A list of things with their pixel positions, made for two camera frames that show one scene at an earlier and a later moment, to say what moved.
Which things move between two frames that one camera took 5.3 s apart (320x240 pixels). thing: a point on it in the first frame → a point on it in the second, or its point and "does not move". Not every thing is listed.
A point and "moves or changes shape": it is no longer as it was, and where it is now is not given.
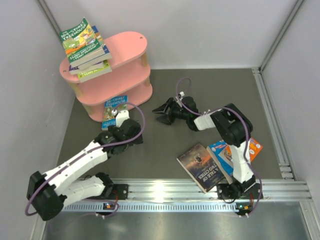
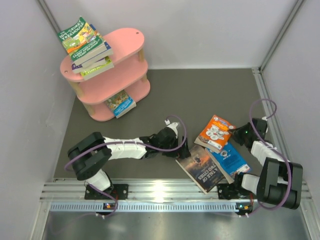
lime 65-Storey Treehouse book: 92,74 moves or changes shape
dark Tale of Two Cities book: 201,165 does not move
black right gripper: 163,109 → 236,135
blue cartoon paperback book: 217,151 does not move
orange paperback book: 255,148 moves or changes shape
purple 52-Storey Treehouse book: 74,70 moves or changes shape
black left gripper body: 136,141 → 173,143
